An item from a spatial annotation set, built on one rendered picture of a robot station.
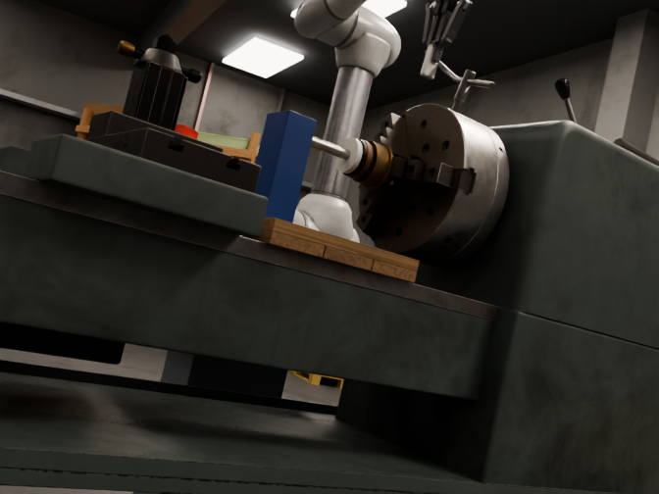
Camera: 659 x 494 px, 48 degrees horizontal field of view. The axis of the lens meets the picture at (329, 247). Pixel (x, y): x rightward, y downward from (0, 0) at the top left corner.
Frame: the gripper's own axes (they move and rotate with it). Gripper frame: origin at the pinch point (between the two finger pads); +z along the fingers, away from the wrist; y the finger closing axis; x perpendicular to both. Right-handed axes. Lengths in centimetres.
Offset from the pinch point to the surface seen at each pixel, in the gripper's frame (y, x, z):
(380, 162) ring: 14.6, -15.9, 26.5
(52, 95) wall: -829, 97, -29
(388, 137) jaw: 8.1, -10.9, 20.3
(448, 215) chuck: 24.9, -4.8, 32.6
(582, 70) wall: -326, 412, -166
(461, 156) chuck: 24.0, -5.2, 21.3
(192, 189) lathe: 35, -59, 42
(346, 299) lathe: 30, -25, 52
